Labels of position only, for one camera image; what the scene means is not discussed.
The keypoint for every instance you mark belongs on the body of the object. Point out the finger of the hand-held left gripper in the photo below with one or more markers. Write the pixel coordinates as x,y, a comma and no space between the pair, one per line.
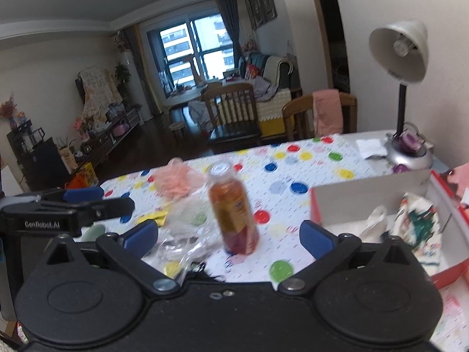
110,209
82,193

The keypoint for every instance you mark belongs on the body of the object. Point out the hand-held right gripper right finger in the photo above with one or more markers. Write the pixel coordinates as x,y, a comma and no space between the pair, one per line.
316,238

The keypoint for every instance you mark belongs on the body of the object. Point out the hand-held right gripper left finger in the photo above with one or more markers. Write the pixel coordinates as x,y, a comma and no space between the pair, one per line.
141,235

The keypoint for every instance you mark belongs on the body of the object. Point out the clear bubble wrap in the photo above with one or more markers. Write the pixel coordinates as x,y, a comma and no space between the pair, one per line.
187,227

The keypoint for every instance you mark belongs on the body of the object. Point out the red and white box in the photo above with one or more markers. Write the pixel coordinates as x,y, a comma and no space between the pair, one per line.
366,194

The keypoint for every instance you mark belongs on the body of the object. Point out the orange juice bottle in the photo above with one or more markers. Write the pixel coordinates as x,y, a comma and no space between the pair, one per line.
232,209

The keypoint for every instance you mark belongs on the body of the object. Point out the yellow box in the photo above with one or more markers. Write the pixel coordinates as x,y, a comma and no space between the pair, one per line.
88,175

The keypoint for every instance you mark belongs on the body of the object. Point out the pale green object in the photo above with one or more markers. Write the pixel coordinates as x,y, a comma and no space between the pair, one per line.
93,234

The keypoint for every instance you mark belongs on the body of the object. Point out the polka-dot tablecloth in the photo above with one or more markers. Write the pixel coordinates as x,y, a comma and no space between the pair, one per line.
304,190

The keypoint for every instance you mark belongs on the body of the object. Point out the white plastic bag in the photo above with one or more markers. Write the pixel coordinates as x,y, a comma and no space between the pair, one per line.
366,223

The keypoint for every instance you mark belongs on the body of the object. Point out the black cabinet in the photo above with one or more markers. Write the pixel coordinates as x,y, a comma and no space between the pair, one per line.
40,157

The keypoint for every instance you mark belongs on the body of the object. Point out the pink mesh bath pouf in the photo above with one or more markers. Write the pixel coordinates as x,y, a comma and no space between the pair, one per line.
177,179

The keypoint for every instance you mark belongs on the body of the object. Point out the low dark tv console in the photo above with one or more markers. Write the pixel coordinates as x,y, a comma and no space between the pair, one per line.
110,132

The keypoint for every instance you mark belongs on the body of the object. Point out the white green patterned packet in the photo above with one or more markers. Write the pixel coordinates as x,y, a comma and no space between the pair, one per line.
417,223

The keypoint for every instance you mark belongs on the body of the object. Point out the white paper sheet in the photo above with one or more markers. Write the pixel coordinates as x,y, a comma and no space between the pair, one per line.
370,148

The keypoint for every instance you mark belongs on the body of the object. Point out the small round stool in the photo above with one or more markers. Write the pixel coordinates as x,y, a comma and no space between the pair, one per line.
178,128

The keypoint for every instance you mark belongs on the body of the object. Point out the patterned draped cloth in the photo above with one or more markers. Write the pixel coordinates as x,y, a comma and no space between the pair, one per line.
97,88

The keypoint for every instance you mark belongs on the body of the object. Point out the light wooden chair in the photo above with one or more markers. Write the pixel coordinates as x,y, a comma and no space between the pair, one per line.
300,117

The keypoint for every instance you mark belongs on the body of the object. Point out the white standing air conditioner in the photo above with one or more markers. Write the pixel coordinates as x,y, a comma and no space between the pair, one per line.
128,77

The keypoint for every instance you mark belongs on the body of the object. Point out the pink towel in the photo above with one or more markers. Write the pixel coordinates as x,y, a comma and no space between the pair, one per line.
327,112

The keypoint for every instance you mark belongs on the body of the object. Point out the dark wooden slatted chair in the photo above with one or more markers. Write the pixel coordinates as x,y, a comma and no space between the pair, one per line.
234,113

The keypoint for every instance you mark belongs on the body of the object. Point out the pink printed box lid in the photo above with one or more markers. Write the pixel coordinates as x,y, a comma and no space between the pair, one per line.
460,183

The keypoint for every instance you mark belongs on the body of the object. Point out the sofa with blankets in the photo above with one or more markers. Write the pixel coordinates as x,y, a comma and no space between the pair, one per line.
273,80

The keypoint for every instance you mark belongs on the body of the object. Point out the large window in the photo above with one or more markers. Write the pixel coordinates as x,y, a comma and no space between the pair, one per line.
194,47

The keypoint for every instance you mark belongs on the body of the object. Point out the white desk lamp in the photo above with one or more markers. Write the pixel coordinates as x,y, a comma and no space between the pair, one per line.
401,55

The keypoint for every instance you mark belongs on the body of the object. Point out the grey curtain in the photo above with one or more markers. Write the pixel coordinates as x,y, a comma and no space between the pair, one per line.
231,25

